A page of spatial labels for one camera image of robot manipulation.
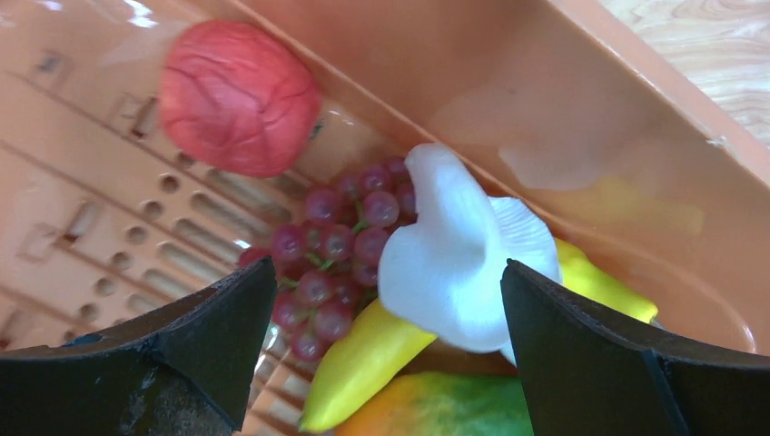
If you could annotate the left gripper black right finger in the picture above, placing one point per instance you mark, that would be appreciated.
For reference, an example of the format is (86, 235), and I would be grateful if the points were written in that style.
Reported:
(587, 369)

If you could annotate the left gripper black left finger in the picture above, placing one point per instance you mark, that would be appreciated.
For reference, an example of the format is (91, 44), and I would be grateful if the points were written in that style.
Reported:
(185, 368)

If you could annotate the white toy mushroom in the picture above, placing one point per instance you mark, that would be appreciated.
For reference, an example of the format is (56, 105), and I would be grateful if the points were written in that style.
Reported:
(443, 272)

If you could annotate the orange green toy mango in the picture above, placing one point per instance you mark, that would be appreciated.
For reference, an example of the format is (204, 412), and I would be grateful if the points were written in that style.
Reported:
(443, 404)

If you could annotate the purple toy grapes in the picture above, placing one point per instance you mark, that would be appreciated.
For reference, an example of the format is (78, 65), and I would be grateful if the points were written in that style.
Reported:
(328, 265)

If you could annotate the orange plastic basket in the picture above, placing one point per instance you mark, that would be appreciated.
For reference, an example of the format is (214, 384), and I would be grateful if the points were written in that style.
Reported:
(555, 103)

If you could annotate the yellow toy banana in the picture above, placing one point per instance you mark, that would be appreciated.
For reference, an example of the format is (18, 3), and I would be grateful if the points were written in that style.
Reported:
(379, 344)

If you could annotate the red toy apple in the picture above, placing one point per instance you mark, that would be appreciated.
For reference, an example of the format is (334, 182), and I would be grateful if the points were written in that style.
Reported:
(233, 97)

